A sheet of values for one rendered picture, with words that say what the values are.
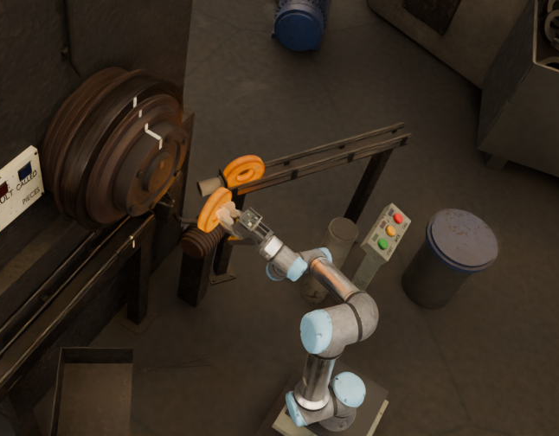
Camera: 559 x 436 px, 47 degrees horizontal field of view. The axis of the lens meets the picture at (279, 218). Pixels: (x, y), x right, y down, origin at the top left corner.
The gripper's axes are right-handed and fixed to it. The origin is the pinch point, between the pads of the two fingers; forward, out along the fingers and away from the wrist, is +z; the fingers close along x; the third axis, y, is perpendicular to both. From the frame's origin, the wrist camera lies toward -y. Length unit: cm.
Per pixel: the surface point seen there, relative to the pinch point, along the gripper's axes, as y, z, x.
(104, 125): 40, 32, 31
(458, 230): -16, -85, -84
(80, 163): 32, 31, 38
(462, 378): -49, -131, -49
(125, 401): -22, -17, 60
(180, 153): 22.3, 16.8, 9.3
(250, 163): -6.4, 1.2, -28.7
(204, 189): -18.0, 7.7, -15.1
